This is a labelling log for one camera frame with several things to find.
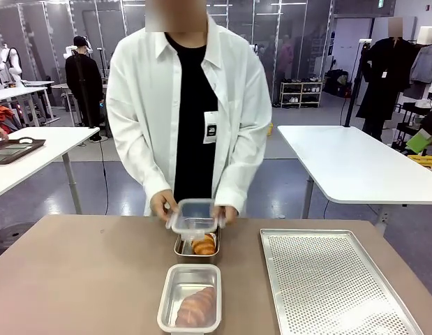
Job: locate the person's right hand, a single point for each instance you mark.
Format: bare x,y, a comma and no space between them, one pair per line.
161,204

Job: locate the person's left hand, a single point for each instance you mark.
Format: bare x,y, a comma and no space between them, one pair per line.
229,213

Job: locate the clear plastic airtight lid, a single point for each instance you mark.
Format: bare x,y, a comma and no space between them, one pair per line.
196,213

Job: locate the long golden bread roll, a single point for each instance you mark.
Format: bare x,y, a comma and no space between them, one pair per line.
196,307

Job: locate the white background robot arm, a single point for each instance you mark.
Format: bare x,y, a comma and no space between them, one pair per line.
11,63

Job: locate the person's left forearm white sleeve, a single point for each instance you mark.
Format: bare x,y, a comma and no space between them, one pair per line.
240,181

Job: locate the person's right forearm white sleeve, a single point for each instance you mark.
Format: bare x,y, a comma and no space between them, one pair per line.
149,174

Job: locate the small deep steel container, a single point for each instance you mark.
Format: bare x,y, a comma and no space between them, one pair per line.
196,259

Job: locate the large shallow steel container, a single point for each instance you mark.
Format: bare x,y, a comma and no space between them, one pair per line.
177,279

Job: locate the orange cloth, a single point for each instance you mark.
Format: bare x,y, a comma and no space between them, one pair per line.
3,118

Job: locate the dark brown tray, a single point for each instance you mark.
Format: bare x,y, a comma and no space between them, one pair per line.
16,150

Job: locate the small golden croissant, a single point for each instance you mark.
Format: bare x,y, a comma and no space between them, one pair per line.
203,246

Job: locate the white background desk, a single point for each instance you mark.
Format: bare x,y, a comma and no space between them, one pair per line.
20,92

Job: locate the white table with grey leg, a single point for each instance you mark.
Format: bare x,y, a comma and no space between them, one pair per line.
44,153

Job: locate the black and white name badge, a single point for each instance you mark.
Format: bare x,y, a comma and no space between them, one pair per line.
210,127

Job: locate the person in black with cap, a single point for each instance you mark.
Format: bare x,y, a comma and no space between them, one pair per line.
83,83

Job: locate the perforated aluminium baking tray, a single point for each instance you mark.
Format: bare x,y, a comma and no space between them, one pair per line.
324,279

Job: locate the person's torso white shirt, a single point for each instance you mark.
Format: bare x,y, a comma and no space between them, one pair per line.
139,87

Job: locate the large white table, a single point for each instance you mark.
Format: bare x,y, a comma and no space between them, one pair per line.
358,164

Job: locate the white shoe rack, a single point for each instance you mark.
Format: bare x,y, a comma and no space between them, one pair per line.
301,92

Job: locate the black pole stand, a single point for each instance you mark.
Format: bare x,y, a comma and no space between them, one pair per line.
353,87

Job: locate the yellow crate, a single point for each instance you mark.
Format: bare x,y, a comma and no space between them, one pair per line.
425,161

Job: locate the green folder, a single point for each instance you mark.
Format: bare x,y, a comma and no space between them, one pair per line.
419,142

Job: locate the person in long black coat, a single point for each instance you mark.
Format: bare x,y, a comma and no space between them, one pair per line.
383,80

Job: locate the hanging grey jacket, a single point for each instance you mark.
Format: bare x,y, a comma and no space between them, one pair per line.
425,64

